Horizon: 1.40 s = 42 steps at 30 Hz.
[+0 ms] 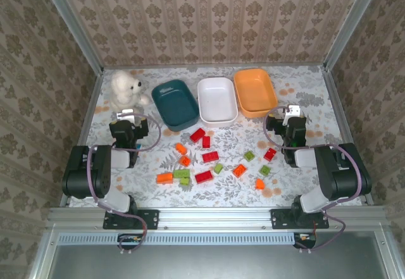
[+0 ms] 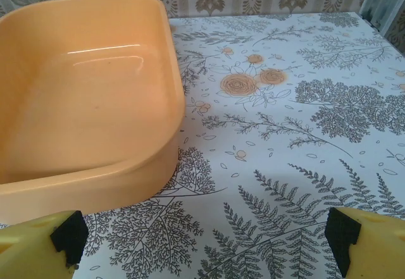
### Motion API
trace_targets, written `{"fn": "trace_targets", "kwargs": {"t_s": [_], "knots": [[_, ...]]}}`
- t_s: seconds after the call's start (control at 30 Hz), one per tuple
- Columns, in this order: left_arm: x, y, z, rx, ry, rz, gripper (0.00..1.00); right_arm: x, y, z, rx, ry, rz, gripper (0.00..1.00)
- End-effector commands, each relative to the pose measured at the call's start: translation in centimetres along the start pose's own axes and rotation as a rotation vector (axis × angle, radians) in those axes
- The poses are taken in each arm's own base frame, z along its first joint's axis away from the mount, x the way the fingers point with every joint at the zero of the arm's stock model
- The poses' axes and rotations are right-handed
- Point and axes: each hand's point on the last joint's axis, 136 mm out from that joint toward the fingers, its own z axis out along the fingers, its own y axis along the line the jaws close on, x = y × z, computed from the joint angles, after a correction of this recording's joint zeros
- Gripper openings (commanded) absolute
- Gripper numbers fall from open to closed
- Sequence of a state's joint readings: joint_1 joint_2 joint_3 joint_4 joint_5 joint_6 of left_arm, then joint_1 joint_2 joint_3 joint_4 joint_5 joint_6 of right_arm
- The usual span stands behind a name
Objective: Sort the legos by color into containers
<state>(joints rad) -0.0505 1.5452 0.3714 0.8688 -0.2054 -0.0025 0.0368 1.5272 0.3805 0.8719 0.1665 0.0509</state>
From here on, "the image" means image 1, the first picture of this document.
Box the left aluminium frame post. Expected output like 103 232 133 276
37 0 104 75

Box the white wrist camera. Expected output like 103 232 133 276
115 109 136 122
282 104 301 127

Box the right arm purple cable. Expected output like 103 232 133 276
263 105 363 254

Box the aluminium frame post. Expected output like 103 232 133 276
37 0 104 75
323 0 386 71

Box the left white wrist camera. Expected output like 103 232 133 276
115 109 136 122

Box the grey slotted cable duct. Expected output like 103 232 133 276
56 232 295 246

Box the aluminium back rail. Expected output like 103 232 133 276
101 63 327 70

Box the orange plastic container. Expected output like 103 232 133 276
233 68 279 119

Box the left black connector module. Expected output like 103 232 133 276
117 233 148 251

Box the right aluminium frame post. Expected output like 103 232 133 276
323 0 386 71

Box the teal plastic container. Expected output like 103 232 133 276
151 79 200 132

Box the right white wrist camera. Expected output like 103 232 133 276
282 104 301 127

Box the white teddy bear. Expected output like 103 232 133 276
109 70 151 118

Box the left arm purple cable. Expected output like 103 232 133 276
87 113 163 255

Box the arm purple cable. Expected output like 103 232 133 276
263 105 363 254
87 113 163 255

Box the aluminium front rail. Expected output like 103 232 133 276
46 206 389 230

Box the left aluminium side rail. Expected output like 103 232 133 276
59 70 105 208

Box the white plastic container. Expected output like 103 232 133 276
197 77 239 128

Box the grey metal sheet panel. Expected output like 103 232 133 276
37 231 396 279

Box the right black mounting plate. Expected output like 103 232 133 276
270 208 330 230

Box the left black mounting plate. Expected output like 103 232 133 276
103 208 160 230

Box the black connector module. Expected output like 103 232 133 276
293 232 317 250
117 233 148 251

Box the black mounting plate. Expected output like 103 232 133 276
270 208 330 230
103 208 160 230

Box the right black connector module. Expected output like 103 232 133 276
293 232 317 250

